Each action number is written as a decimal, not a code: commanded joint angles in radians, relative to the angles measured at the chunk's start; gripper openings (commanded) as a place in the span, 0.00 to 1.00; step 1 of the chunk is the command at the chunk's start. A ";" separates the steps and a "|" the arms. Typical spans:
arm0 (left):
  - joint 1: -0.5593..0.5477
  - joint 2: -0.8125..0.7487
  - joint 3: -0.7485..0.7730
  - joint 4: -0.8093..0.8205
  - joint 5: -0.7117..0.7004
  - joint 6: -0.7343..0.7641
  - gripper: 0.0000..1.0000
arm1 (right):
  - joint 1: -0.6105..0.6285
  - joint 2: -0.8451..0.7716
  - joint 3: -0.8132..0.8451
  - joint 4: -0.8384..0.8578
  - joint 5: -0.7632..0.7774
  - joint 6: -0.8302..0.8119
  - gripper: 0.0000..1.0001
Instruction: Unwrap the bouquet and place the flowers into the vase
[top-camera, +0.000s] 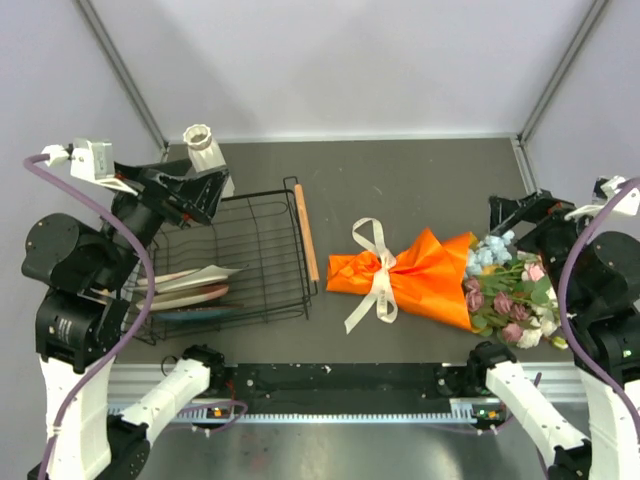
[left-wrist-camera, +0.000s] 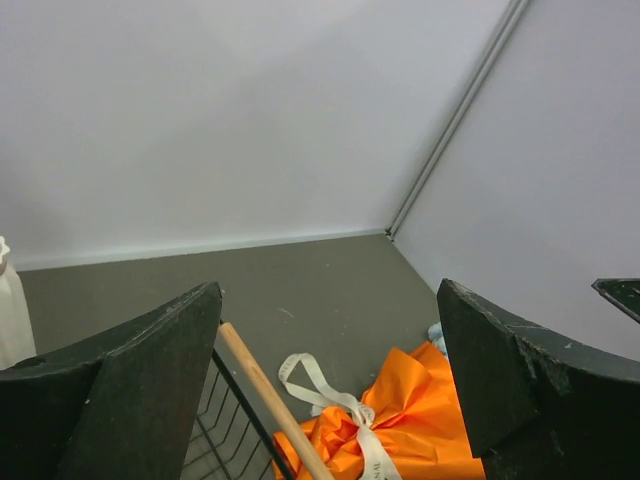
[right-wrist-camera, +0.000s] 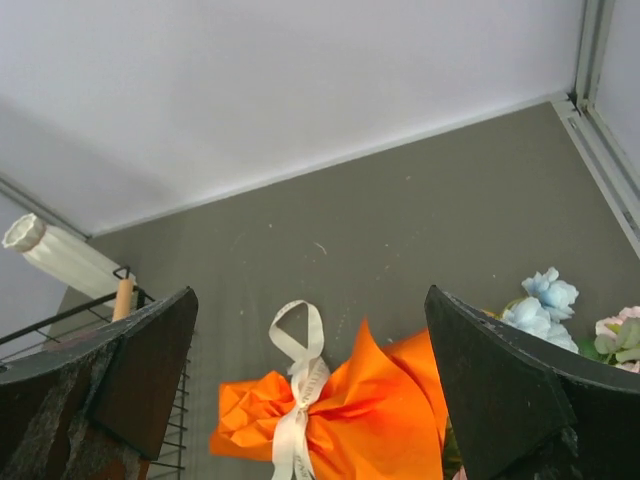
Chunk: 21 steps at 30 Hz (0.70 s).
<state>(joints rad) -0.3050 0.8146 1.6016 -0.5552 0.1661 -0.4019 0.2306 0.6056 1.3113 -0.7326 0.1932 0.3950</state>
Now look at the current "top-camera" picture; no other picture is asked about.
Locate blue plate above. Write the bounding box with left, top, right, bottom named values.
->
left=152, top=305, right=241, bottom=322

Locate pink rimmed plate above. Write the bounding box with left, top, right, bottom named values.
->
left=149, top=284, right=229, bottom=312

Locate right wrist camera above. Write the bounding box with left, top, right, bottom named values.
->
left=564, top=175, right=639, bottom=221

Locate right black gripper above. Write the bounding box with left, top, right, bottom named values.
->
left=487, top=185, right=610, bottom=309

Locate white plate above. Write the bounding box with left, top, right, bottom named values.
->
left=154, top=265, right=242, bottom=293

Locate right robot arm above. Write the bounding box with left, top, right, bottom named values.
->
left=466, top=188, right=639, bottom=479

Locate black wire dish rack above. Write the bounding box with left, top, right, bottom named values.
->
left=136, top=177, right=319, bottom=345

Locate white ribbed ceramic vase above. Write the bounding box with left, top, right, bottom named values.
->
left=183, top=124, right=235, bottom=198

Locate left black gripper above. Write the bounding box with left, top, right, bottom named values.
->
left=94, top=156, right=231, bottom=289

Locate orange paper flower bouquet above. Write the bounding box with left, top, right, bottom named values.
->
left=327, top=229, right=568, bottom=350

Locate cream printed ribbon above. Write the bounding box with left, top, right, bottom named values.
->
left=344, top=217, right=398, bottom=334

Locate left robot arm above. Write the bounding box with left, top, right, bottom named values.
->
left=21, top=160, right=229, bottom=479

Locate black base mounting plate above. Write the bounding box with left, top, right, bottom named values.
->
left=225, top=363, right=480, bottom=416

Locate grey cable duct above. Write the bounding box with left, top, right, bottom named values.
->
left=104, top=397, right=506, bottom=426

